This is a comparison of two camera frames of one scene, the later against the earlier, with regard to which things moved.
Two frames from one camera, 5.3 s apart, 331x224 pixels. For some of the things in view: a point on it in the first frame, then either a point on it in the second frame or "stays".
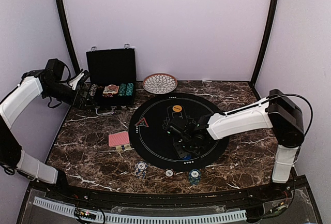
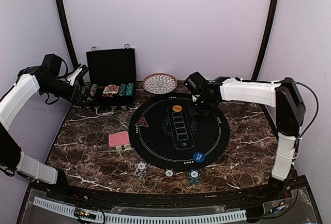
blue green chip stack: [194, 176] stays
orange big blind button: [177, 108] stays
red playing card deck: [118, 139] stays
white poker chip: [169, 173] stays
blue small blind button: [188, 157] -> [198, 157]
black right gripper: [180, 152] -> [193, 113]
